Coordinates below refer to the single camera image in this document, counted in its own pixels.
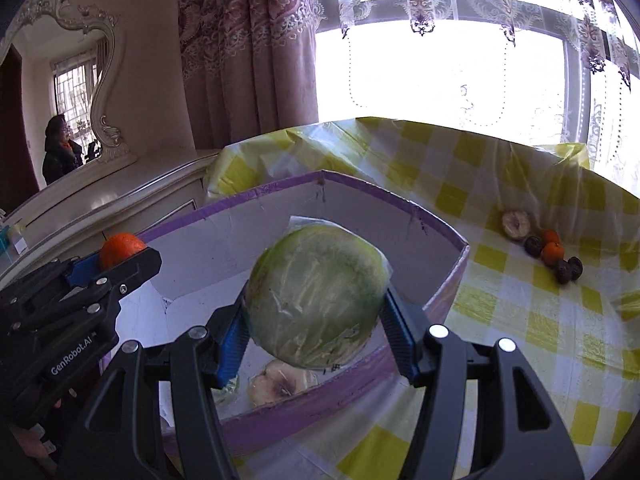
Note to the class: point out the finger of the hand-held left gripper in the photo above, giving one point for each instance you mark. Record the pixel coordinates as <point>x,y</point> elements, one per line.
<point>135,267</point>
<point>82,270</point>

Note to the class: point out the plastic-wrapped green cabbage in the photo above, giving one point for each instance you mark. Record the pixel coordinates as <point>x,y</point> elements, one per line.
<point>230,396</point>
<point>315,295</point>

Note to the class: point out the sheer floral curtain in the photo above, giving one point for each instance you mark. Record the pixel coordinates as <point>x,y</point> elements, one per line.
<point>425,15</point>

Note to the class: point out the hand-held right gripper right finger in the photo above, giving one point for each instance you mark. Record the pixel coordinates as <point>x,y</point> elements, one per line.
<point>400,335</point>

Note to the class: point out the small teal box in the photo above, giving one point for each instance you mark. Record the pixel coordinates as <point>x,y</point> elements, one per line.
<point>5,241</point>

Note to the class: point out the plastic-wrapped apple half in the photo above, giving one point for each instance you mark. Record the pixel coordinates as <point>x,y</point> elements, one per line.
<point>516,224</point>
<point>277,387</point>

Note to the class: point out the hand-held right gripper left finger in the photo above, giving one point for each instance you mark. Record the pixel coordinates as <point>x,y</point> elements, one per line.
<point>232,345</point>

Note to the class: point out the small white box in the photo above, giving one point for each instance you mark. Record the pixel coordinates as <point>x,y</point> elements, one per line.
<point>19,240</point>

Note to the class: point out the patterned heavy curtain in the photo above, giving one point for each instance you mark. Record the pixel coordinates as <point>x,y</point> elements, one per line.
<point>240,60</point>

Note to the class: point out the purple-rimmed white cardboard box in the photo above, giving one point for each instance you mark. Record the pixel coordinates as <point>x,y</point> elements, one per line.
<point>280,210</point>

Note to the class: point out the small orange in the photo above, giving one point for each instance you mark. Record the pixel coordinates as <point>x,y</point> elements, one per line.
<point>552,253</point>
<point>122,250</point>
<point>551,236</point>

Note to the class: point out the window frame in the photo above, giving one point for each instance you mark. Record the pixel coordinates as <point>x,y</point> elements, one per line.
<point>575,70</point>

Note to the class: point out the cream ornate dresser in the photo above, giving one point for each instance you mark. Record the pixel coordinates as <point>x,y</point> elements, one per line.
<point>125,195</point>

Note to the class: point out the ornate framed mirror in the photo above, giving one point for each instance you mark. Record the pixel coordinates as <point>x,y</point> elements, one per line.
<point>35,60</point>

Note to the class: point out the dark brown round fruit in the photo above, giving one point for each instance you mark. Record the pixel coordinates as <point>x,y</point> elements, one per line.
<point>562,271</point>
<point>533,246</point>
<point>576,266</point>

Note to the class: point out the yellow checkered plastic tablecloth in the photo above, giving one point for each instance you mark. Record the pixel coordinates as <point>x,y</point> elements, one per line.
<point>500,310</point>

